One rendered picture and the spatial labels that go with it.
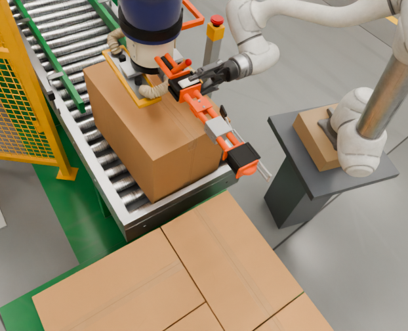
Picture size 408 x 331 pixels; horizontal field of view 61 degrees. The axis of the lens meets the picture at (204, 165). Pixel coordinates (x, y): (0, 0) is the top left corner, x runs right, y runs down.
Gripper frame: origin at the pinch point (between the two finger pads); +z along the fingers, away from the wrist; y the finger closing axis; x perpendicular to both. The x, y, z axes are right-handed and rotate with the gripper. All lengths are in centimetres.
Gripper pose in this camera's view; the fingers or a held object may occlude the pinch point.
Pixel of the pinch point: (187, 87)
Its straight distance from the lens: 125.3
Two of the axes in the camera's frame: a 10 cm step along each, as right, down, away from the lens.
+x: -5.6, -7.2, 3.9
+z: -8.2, 4.3, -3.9
